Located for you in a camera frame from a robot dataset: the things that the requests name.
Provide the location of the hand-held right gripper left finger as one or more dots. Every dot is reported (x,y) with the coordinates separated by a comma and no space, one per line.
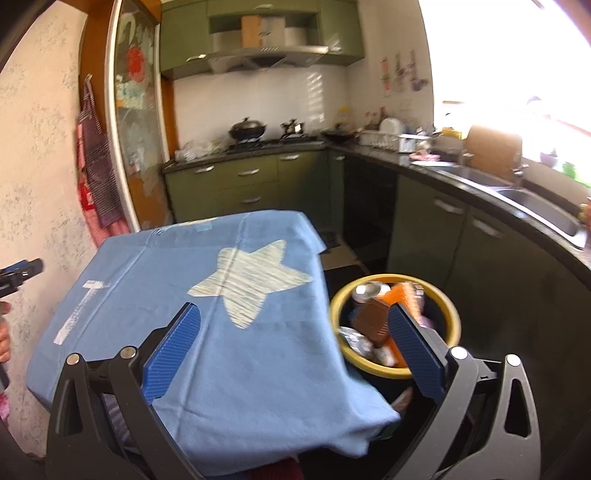
(171,355)

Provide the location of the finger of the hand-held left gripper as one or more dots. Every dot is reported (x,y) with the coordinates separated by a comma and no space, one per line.
(14,270)
(34,266)

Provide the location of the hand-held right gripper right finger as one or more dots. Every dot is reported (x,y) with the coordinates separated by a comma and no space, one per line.
(415,355)

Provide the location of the yellow rimmed black bin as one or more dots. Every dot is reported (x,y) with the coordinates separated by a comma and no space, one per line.
(364,362)

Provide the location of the brown plastic tray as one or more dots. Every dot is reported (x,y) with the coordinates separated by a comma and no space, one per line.
(371,323)

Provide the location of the orange foam net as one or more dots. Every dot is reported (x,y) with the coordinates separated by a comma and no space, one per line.
(400,295)

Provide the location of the red soda can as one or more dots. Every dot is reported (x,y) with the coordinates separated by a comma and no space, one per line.
(369,291)

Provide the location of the person's left forearm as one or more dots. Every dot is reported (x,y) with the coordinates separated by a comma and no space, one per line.
(3,406)

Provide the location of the person's left hand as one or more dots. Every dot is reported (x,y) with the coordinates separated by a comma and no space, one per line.
(4,341)

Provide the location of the red gingham apron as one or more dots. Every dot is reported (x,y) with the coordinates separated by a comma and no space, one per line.
(104,230)

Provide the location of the blue star tablecloth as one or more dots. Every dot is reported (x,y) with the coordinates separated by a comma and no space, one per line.
(138,258)

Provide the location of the dark green base cabinets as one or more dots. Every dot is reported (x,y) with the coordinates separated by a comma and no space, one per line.
(438,240)

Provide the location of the cardboard box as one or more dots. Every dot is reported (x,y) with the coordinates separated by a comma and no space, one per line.
(339,258)

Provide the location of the black kitchen countertop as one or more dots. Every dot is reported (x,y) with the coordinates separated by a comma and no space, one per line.
(461,180)

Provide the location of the green base cabinet with drawers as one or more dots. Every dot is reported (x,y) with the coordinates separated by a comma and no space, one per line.
(244,189)

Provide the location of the printed glass sliding door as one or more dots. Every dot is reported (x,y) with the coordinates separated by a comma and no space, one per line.
(136,115)

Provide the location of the steel double sink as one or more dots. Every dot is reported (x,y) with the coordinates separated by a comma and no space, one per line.
(521,198)

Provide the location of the pink cloth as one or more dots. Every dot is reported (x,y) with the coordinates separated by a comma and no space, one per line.
(425,156)

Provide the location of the clear plastic bags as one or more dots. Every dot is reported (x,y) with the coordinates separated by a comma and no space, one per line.
(201,150)

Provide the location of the white dish rack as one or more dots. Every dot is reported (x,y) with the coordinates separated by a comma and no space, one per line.
(392,142)

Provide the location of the wooden cutting board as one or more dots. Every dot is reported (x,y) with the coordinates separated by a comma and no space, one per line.
(491,147)

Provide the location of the white plates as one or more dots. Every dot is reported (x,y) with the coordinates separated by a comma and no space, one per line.
(391,125)

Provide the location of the gas stove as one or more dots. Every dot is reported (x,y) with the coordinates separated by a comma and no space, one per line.
(277,144)

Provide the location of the black wok with lid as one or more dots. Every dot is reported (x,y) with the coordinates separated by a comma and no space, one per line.
(248,129)

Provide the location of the yellow oil bottle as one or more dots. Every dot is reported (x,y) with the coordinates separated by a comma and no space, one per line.
(343,120)

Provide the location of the small black teapot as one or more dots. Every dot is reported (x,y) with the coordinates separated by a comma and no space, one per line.
(292,129)

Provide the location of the hanging metal spatula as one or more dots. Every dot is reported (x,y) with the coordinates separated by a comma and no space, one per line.
(415,83)

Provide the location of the hanging pink utensil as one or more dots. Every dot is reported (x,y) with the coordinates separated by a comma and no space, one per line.
(385,76)

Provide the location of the hanging metal utensil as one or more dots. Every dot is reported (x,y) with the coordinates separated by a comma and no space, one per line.
(400,71)

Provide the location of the steel range hood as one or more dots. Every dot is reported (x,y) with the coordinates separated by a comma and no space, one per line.
(268,55)

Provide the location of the white wall socket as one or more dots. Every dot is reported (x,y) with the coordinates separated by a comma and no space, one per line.
(405,107)

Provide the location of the green wall cabinets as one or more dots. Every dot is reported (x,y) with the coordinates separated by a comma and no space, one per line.
(184,37)

